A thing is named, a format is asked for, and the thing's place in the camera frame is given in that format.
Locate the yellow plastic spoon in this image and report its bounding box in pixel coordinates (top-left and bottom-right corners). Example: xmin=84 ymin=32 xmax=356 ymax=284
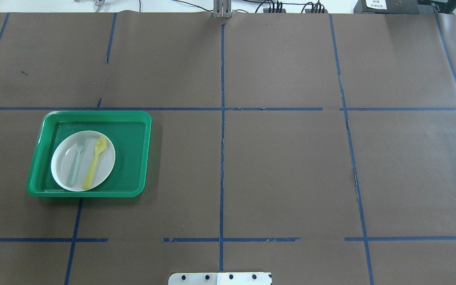
xmin=82 ymin=135 xmax=107 ymax=190

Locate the white round plate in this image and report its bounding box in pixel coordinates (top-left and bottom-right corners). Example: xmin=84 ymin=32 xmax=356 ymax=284
xmin=50 ymin=130 xmax=116 ymax=192

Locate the pale green plastic fork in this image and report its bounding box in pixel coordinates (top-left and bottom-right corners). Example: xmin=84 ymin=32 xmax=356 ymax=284
xmin=65 ymin=132 xmax=87 ymax=186

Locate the green plastic tray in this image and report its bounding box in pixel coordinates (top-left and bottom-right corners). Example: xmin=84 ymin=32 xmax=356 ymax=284
xmin=27 ymin=110 xmax=152 ymax=198

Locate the black box with label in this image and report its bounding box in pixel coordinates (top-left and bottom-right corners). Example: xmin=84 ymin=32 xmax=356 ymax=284
xmin=353 ymin=0 xmax=435 ymax=15

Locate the aluminium frame post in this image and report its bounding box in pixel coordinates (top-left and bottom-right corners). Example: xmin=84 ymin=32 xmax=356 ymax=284
xmin=213 ymin=0 xmax=233 ymax=19

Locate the white camera post base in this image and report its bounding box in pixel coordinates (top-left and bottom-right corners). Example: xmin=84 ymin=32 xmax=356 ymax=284
xmin=168 ymin=272 xmax=273 ymax=285

